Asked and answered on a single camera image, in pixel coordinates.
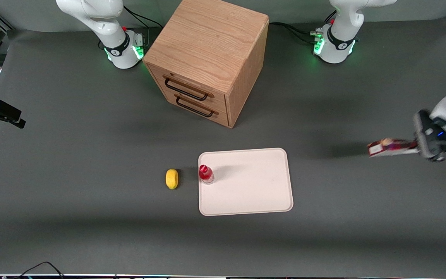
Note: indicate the red cookie box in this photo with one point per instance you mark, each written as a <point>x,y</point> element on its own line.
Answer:
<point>389,148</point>

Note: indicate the beige plastic tray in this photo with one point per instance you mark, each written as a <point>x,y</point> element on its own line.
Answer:
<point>246,186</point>

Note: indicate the yellow lemon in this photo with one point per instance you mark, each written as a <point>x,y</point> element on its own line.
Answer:
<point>172,179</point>

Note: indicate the small bottle with red cap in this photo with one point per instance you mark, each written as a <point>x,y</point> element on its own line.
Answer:
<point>206,173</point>

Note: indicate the wooden drawer cabinet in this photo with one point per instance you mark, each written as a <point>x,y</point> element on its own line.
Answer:
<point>211,42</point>

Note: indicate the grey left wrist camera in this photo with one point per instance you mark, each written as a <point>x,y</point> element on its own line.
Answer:
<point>426,135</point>

